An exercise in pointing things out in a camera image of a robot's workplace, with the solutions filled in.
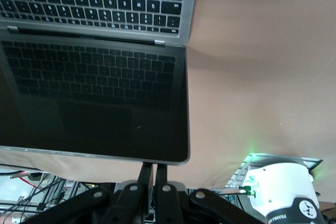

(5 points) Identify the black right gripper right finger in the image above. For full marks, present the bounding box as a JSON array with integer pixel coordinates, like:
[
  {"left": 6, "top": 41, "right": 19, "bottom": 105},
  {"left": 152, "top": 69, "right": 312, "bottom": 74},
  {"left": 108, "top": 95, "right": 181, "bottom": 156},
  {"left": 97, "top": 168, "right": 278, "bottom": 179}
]
[{"left": 154, "top": 164, "right": 263, "bottom": 224}]

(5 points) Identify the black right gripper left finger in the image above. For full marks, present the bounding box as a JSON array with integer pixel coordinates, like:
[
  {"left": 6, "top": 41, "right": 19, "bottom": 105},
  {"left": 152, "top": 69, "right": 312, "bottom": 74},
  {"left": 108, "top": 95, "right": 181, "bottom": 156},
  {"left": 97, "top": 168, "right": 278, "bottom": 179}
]
[{"left": 20, "top": 163, "right": 154, "bottom": 224}]

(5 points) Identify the grey laptop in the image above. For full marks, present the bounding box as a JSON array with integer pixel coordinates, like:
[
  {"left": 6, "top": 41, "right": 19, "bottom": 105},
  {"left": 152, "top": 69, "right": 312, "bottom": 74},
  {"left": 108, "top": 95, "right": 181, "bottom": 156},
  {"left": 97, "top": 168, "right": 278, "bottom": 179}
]
[{"left": 0, "top": 0, "right": 201, "bottom": 167}]

